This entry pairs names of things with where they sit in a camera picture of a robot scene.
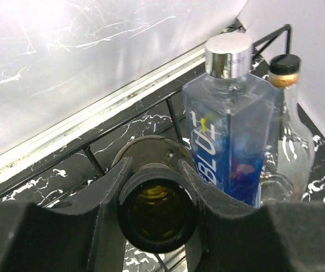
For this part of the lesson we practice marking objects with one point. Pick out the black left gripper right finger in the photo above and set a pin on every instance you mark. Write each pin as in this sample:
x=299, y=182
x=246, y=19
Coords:
x=233, y=236

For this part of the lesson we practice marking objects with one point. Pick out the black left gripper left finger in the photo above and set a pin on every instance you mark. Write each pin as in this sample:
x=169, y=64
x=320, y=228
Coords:
x=81, y=233

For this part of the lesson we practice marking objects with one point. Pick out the green white wine bottle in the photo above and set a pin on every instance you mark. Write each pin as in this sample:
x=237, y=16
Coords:
x=157, y=207

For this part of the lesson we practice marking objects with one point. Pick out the clear glass bottle top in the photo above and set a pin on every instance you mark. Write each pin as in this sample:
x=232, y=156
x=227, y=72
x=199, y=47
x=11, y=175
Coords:
x=290, y=148

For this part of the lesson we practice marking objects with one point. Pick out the blue clear vodka bottle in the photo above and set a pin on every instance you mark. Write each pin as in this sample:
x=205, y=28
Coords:
x=229, y=114

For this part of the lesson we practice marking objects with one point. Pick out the black wire wine rack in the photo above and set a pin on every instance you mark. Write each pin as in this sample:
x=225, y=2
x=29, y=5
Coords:
x=89, y=157

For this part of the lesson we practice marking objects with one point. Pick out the aluminium rail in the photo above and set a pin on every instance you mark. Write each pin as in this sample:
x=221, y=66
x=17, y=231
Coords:
x=26, y=154

